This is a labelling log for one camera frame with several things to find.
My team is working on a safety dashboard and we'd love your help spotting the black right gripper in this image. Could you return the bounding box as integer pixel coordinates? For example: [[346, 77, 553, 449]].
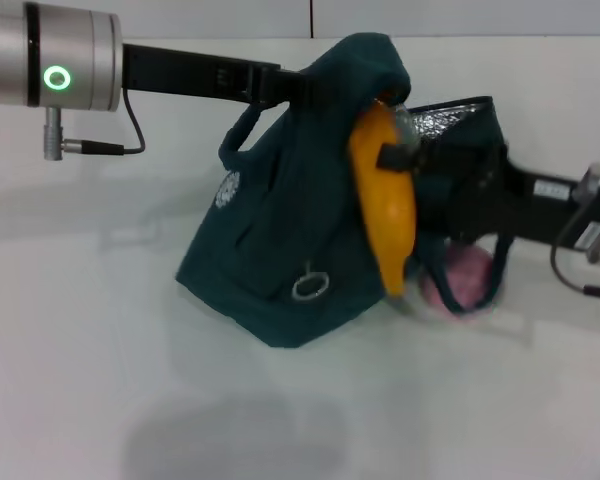
[[378, 144, 581, 241]]

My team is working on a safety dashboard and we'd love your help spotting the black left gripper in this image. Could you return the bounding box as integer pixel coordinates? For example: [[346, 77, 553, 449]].
[[122, 44, 331, 107]]

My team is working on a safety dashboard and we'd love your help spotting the yellow banana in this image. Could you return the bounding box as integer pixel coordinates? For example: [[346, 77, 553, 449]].
[[348, 89, 417, 299]]

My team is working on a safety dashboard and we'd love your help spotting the dark teal lunch bag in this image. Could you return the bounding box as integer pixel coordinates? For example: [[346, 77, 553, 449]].
[[174, 32, 511, 349]]

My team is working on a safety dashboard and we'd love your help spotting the pink toy peach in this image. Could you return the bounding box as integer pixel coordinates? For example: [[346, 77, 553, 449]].
[[419, 244, 506, 321]]

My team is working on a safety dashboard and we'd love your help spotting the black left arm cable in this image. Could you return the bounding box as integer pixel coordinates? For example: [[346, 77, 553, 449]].
[[62, 89, 146, 156]]

